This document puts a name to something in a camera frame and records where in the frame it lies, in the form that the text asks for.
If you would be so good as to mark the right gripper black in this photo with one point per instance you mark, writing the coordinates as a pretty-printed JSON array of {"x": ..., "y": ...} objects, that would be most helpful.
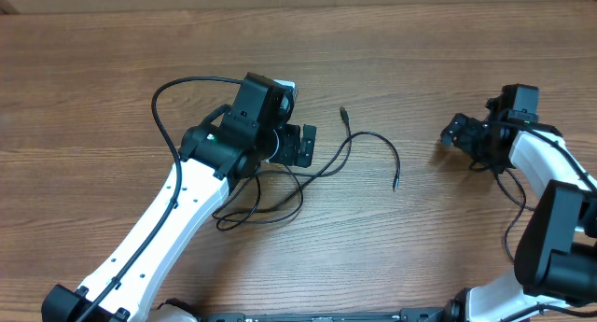
[{"x": 462, "y": 132}]

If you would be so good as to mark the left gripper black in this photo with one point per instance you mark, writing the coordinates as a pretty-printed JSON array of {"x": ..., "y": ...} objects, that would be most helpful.
[{"x": 301, "y": 145}]

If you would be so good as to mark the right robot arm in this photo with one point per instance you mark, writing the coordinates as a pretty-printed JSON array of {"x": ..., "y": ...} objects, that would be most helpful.
[{"x": 551, "y": 271}]

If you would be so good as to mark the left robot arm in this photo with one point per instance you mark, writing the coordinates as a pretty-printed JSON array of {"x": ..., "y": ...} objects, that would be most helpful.
[{"x": 225, "y": 147}]

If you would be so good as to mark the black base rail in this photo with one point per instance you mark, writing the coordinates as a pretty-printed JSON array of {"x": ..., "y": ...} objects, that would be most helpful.
[{"x": 322, "y": 316}]

